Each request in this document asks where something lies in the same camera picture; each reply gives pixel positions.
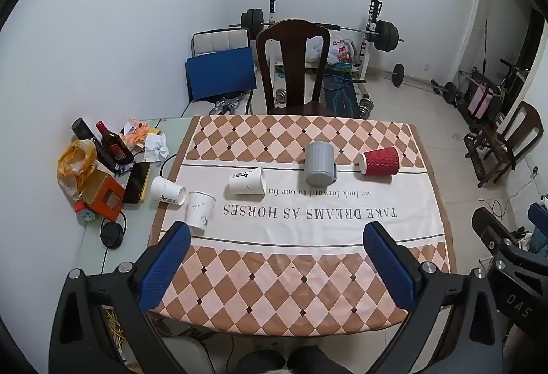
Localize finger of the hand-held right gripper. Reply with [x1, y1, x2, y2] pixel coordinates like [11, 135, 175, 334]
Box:
[472, 207, 521, 257]
[527, 203, 548, 230]

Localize red ribbed paper cup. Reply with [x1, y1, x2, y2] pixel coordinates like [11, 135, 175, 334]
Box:
[359, 146, 401, 177]

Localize white weight bench rack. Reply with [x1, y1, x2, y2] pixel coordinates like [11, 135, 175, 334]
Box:
[263, 0, 385, 84]

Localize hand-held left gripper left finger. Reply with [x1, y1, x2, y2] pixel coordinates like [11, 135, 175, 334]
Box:
[48, 222, 192, 374]

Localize dark wooden chair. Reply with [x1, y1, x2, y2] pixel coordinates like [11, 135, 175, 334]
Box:
[256, 18, 332, 118]

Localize orange snack packets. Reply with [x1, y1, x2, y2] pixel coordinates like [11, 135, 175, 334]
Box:
[121, 118, 162, 150]

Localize white paper cup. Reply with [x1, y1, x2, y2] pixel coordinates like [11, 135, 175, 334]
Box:
[187, 191, 216, 229]
[228, 167, 266, 196]
[150, 176, 187, 206]

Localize person's left leg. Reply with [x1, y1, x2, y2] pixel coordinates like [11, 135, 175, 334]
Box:
[228, 349, 286, 374]

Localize round black charger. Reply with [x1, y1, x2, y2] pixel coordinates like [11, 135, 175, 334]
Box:
[101, 221, 123, 249]

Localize black cylinder box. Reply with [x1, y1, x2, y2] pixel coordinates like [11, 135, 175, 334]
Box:
[71, 117, 121, 174]

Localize barbell with black plates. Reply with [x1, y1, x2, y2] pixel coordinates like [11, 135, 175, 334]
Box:
[229, 8, 406, 54]

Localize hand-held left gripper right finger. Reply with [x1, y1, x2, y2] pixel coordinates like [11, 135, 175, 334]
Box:
[362, 222, 513, 374]

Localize person's right leg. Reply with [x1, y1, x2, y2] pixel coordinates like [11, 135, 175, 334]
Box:
[287, 345, 344, 374]

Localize checkered printed tablecloth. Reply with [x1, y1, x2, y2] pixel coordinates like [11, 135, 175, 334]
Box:
[148, 114, 457, 336]

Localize black exercise machine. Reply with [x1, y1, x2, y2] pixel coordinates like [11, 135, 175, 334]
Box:
[458, 57, 532, 118]

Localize blue folded board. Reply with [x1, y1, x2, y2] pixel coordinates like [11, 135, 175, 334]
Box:
[185, 46, 257, 103]

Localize brown wooden chair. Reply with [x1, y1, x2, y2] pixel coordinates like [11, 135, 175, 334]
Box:
[464, 101, 544, 189]

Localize black phone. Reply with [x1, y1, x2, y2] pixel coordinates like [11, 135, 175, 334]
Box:
[122, 161, 152, 204]

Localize small black barbell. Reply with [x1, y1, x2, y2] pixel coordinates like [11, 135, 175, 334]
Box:
[390, 63, 457, 104]

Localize person's leg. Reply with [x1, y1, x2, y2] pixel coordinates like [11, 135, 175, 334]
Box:
[287, 345, 344, 374]
[228, 349, 286, 374]

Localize white plastic bag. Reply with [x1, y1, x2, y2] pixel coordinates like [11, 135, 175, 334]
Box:
[306, 36, 331, 62]

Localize yellow plastic bag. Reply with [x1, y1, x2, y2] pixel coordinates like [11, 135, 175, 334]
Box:
[57, 139, 98, 202]

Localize pink bag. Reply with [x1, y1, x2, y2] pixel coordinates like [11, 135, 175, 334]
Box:
[468, 86, 494, 120]

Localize red and white bag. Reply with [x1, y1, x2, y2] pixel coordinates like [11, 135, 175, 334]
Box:
[327, 37, 356, 67]

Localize red wine bottle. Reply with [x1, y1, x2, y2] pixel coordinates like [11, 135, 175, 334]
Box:
[95, 121, 135, 164]

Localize yellow cable bundle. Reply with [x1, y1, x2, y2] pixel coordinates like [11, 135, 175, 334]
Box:
[104, 307, 130, 360]

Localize grey mug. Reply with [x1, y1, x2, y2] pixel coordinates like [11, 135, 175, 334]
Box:
[305, 141, 338, 186]

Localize orange cardboard box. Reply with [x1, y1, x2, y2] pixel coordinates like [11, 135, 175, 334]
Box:
[80, 169, 126, 221]

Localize white padded chair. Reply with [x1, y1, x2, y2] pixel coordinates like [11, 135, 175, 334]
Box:
[190, 28, 251, 58]

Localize crumpled white tissue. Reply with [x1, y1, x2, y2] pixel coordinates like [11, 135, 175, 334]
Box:
[143, 133, 170, 163]

